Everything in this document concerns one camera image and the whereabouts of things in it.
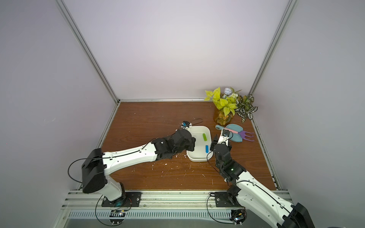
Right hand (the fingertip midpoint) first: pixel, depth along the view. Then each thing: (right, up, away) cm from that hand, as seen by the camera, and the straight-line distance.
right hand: (220, 134), depth 78 cm
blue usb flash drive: (-6, -12, +14) cm, 20 cm away
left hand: (-12, -3, -2) cm, 13 cm away
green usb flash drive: (-6, -5, +19) cm, 20 cm away
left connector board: (-55, -42, -5) cm, 70 cm away
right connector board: (+7, -40, -8) cm, 42 cm away
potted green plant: (+8, +18, +8) cm, 21 cm away
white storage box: (-9, -13, +12) cm, 20 cm away
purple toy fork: (+22, -4, +23) cm, 32 cm away
